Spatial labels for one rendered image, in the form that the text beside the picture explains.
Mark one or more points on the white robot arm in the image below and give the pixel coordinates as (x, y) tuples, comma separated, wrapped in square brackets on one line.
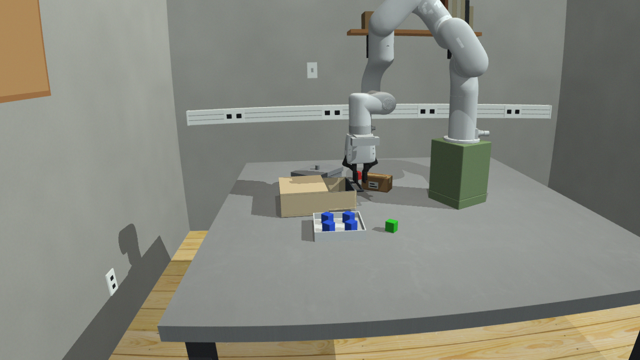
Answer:
[(468, 61)]

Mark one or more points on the blue block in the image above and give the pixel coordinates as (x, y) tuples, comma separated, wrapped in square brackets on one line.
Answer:
[(350, 225), (328, 226), (327, 216), (347, 216)]

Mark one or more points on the brown cardboard box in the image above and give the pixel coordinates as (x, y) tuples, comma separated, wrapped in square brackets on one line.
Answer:
[(378, 182)]

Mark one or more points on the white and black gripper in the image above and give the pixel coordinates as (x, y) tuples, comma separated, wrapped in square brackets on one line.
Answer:
[(354, 155)]

